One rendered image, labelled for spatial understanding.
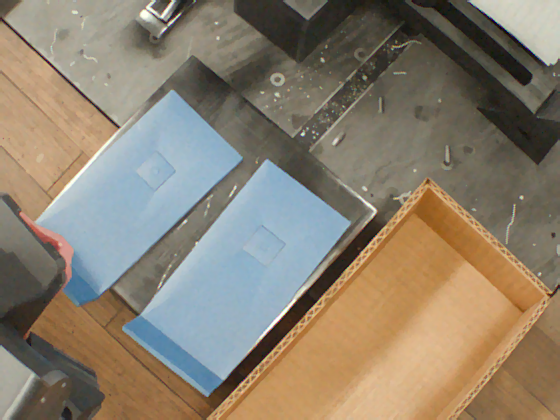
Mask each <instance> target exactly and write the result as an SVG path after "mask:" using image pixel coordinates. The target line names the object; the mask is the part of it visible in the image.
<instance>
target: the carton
mask: <svg viewBox="0 0 560 420"><path fill-rule="evenodd" d="M553 297H554V294H553V293H552V292H550V290H549V289H548V288H547V287H545V286H544V284H543V283H542V282H541V281H539V280H538V278H537V277H535V275H533V274H532V273H531V272H530V271H529V270H528V268H525V267H524V265H523V264H522V263H521V262H520V261H518V260H517V259H516V257H514V256H513V255H512V253H511V252H508V250H507V249H506V248H505V247H503V245H502V244H501V243H499V242H498V241H497V240H496V239H495V238H494V237H493V236H492V235H491V234H490V233H489V232H487V231H486V230H485V229H484V228H483V227H482V226H481V225H480V224H479V223H478V222H477V221H476V220H475V219H474V218H472V217H471V216H470V215H469V214H468V213H467V212H466V211H464V210H463V208H462V207H461V206H460V205H458V204H457V203H456V201H454V200H452V199H451V198H450V197H449V196H448V195H447V194H446V193H445V192H444V191H443V190H442V189H440V188H439V187H438V185H437V184H435V183H434V182H433V181H432V180H431V179H430V178H428V177H427V178H426V179H425V180H424V181H423V183H422V184H421V185H420V186H419V187H418V189H417V190H416V192H415V193H414V194H413V195H412V196H411V197H409V198H408V199H407V201H406V203H405V204H404V205H403V206H402V207H401V208H400V209H399V211H398V212H397V213H396V214H395V215H394V216H393V217H392V218H391V221H390V222H389V223H388V224H387V225H386V226H385V227H383V229H382V230H381V231H380V232H379V233H378V234H377V235H376V236H375V237H374V239H373V240H372V241H371V243H370V244H369V245H368V246H367V248H366V249H365V250H364V251H363V252H362V253H361V254H360V255H359V256H358V258H357V259H356V260H355V261H354V262H353V263H352V264H351V265H350V266H349V267H348V268H347V269H346V270H345V271H344V272H343V273H342V274H341V276H340V277H339V278H338V279H337V281H336V282H335V283H334V284H333V286H332V287H331V288H330V289H329V290H328V291H327V292H326V293H325V295H324V296H323V297H322V298H321V299H319V300H318V301H317V302H316V304H315V305H314V306H313V307H312V308H311V309H310V310H309V311H308V312H307V314H306V315H305V316H304V317H303V318H302V319H301V320H300V321H299V322H298V323H297V324H296V325H295V327H294V328H293V329H292V330H291V332H290V333H289V334H288V335H287V336H285V337H284V338H283V339H282V341H281V342H280V343H279V344H278V345H277V346H276V347H275V348H274V349H273V350H272V351H271V352H270V353H269V354H268V356H267V357H266V359H264V360H263V361H262V362H261V363H260V364H259V365H258V366H257V368H255V369H254V370H253V371H252V372H251V373H250V376H248V377H247V378H246V379H245V380H244V381H243V382H242V383H241V384H240V385H239V386H238V387H237V388H236V390H234V391H233V393H232V394H231V395H230V396H228V397H227V398H226V399H225V402H223V403H222V404H221V405H220V406H219V407H217V409H216V411H215V412H214V413H212V414H211V415H210V417H208V418H207V420H455V419H456V417H457V416H458V415H459V414H460V413H461V412H462V411H463V410H464V409H465V407H466V405H468V404H469V402H470V401H471V400H472V399H473V398H474V397H475V396H476V394H477V393H478V391H479V390H480V389H481V388H482V387H483V386H484V385H485V384H486V382H487V380H488V379H489V378H491V377H492V375H493V374H494V373H495V372H496V369H497V368H499V367H500V366H501V364H502V363H503V362H504V360H505V358H507V357H508V356H509V355H510V353H511V352H512V350H513V348H514V347H515V346H517V345H518V343H519V341H520V340H521V339H522V337H523V336H524V335H525V334H526V332H527V331H528V330H529V329H530V328H531V326H532V324H534V323H535V321H536V320H537V318H538V317H539V315H540V314H541V313H542V312H543V310H544V309H545V308H546V307H547V305H548V303H549V302H550V301H552V298H553Z"/></svg>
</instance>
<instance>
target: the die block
mask: <svg viewBox="0 0 560 420"><path fill-rule="evenodd" d="M363 2H364V0H332V2H331V3H330V5H328V6H327V7H326V8H325V9H324V10H322V11H321V12H320V13H319V15H317V16H316V17H315V18H314V19H313V20H312V21H310V22H309V23H308V24H307V25H305V23H304V22H303V21H301V20H299V19H298V18H297V17H295V16H294V15H293V14H292V13H289V12H288V10H287V9H286V8H285V7H282V6H281V5H280V4H279V3H277V2H276V1H274V0H234V13H235V14H236V15H238V16H240V17H241V19H243V20H244V21H246V22H247V23H248V24H250V25H251V26H252V27H253V28H255V29H256V30H257V31H258V32H259V33H260V34H262V35H264V36H265V37H266V38H267V39H269V40H270V42H272V43H274V44H275V45H276V46H277V47H278V48H279V49H281V50H282V51H284V52H285V53H287V54H288V55H289V56H290V57H291V59H293V60H294V61H296V62H297V63H301V62H302V61H304V60H305V59H306V58H307V57H308V56H309V55H310V54H311V53H312V52H313V50H314V49H315V48H316V47H317V46H318V45H320V44H321V43H322V42H323V41H324V40H325V39H326V38H327V37H328V36H329V35H330V34H331V33H332V32H333V31H335V29H336V28H337V26H338V25H340V24H341V23H342V22H343V21H344V20H346V19H347V17H348V16H349V15H350V14H352V13H353V12H354V11H355V10H356V8H357V7H358V6H359V5H361V4H362V3H363Z"/></svg>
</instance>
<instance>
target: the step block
mask: <svg viewBox="0 0 560 420"><path fill-rule="evenodd" d="M476 109H477V110H478V111H479V112H481V113H482V114H483V115H484V116H485V117H486V118H488V119H489V121H490V122H491V123H493V124H494V125H495V127H496V128H498V129H499V130H500V131H501V132H503V133H504V134H505V135H506V136H507V137H508V138H509V139H510V140H511V141H512V142H513V143H514V144H515V145H516V146H517V147H518V148H519V149H520V150H522V151H523V152H524V153H525V154H526V155H528V157H529V158H530V159H531V160H533V162H534V163H535V164H537V165H539V164H540V163H541V161H542V160H543V159H544V157H546V156H547V154H548V153H549V151H550V150H551V149H552V148H553V146H554V145H555V144H556V143H557V142H558V141H559V138H560V90H559V91H558V89H556V90H555V89H554V90H553V91H552V92H551V93H550V94H549V97H547V99H546V100H545V101H544V103H543V104H542V106H541V107H539V110H538V111H537V112H536V113H535V114H534V115H533V118H531V117H528V116H526V117H525V116H524V115H523V116H521V115H519V116H517V115H513V114H512V113H511V111H509V110H508V109H507V108H506V107H505V106H504V105H503V104H501V103H500V102H499V101H498V100H497V99H496V98H495V97H493V96H492V94H491V93H490V92H488V93H487V95H486V96H484V97H483V99H482V101H481V102H479V104H478V105H477V107H476Z"/></svg>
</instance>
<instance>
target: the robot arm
mask: <svg viewBox="0 0 560 420"><path fill-rule="evenodd" d="M73 254H74V250H73V247H72V246H71V245H69V244H68V243H67V240H66V239H65V238H64V237H63V236H61V235H60V234H57V233H56V232H53V231H51V230H49V229H47V228H43V227H41V226H39V225H37V224H35V223H34V222H33V221H32V220H31V219H30V218H28V216H27V215H24V213H22V212H21V208H20V206H19V205H17V203H16V202H15V201H14V200H13V197H12V196H10V194H8V193H7V192H0V420H91V419H93V418H94V416H95V415H96V414H97V412H99V411H100V410H101V409H102V402H103V400H105V399H106V398H105V394H104V393H102V392H101V391H100V385H99V384H98V376H97V374H96V372H95V371H94V370H93V369H91V368H89V367H88V366H86V365H84V364H83V363H81V362H80V361H78V360H76V359H74V358H73V357H71V356H70V355H68V354H67V353H65V352H63V351H61V350H60V349H58V348H57V347H55V346H54V345H53V344H51V343H50V342H48V341H46V340H44V339H42V338H40V337H39V336H38V335H36V334H35V333H33V332H31V331H30V328H31V327H33V324H34V323H35V321H37V320H38V317H39V316H41V315H42V314H41V313H42V312H43V311H44V310H45V309H46V307H47V306H48V304H49V303H51V300H52V299H53V298H55V297H57V296H58V295H59V293H60V292H61V291H62V290H63V288H64V287H65V286H66V285H67V282H69V281H70V279H71V278H72V272H71V267H70V264H71V260H72V258H73ZM29 332H30V333H29ZM28 333H29V334H28ZM27 335H28V336H27ZM26 337H28V338H26ZM25 338H26V341H25Z"/></svg>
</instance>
